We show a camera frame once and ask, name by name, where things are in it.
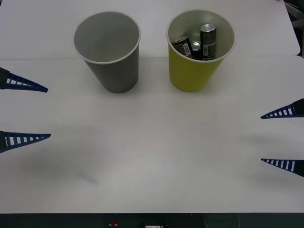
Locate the black robot torso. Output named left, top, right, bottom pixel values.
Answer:
left=0, top=213, right=304, bottom=228

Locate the black can with white barcode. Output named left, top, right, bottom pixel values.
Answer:
left=172, top=35, right=193, bottom=58

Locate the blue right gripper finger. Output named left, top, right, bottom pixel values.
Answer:
left=260, top=98, right=304, bottom=120
left=260, top=158, right=304, bottom=178

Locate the yellow-green plastic waste bin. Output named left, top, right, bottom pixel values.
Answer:
left=166, top=9, right=236, bottom=93

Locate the grey plastic waste bin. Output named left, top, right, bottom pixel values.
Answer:
left=72, top=11, right=142, bottom=94

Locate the small black can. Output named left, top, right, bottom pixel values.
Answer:
left=191, top=40, right=202, bottom=60

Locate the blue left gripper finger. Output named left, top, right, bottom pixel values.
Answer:
left=0, top=130, right=52, bottom=154
left=0, top=67, right=49, bottom=93

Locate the tall black and green can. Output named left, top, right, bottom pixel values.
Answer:
left=199, top=23, right=218, bottom=61

